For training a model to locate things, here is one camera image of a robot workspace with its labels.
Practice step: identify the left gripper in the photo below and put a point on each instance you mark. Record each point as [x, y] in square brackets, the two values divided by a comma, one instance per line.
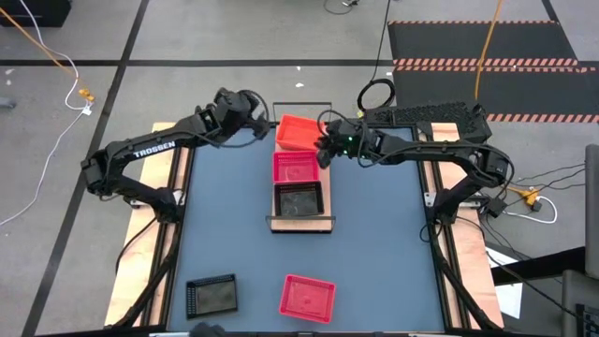
[234, 112]

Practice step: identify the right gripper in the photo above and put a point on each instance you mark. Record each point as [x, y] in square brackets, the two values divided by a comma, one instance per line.
[351, 140]

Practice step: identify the orange plastic slotted basket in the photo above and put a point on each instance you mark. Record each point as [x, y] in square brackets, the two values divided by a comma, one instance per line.
[297, 133]

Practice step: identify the red plastic slotted basket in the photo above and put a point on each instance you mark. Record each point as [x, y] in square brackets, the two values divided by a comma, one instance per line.
[307, 299]
[296, 167]

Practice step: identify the black plastic slotted basket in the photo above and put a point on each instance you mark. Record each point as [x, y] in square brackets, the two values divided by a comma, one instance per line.
[298, 200]
[211, 296]

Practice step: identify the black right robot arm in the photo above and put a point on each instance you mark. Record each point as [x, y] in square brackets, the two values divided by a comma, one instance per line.
[430, 150]

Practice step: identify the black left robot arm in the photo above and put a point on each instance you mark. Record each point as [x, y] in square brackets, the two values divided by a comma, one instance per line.
[154, 149]

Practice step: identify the black perforated metal case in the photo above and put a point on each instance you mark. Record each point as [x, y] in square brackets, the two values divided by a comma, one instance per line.
[421, 113]

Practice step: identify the black floor mat orange stripes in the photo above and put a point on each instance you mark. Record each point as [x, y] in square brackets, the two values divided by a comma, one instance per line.
[468, 42]
[444, 86]

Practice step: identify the black power adapter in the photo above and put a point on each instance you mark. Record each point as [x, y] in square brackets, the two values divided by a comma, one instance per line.
[496, 207]

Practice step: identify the light wooden side board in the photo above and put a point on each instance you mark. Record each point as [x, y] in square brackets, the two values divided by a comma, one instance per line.
[140, 262]
[475, 262]

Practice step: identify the orange power strip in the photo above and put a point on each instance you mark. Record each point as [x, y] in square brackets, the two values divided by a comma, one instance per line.
[530, 195]

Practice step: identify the dark round object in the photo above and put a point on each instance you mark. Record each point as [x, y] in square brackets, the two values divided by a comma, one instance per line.
[206, 330]

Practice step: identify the white paper sheet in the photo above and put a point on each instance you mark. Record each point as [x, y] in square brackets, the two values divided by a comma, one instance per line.
[510, 299]

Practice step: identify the black angled panel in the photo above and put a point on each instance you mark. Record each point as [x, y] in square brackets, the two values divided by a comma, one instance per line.
[538, 267]

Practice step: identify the small grey object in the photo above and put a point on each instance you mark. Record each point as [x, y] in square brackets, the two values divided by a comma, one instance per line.
[7, 103]

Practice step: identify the black box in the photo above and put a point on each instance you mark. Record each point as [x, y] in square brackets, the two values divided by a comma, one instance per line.
[33, 11]

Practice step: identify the grey furniture piece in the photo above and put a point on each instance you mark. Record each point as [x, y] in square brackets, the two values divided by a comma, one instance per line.
[580, 290]

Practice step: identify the wooden shelf with black frame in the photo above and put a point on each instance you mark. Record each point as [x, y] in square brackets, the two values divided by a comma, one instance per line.
[299, 224]

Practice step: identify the black metal table frame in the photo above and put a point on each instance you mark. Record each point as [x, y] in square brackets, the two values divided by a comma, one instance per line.
[179, 243]

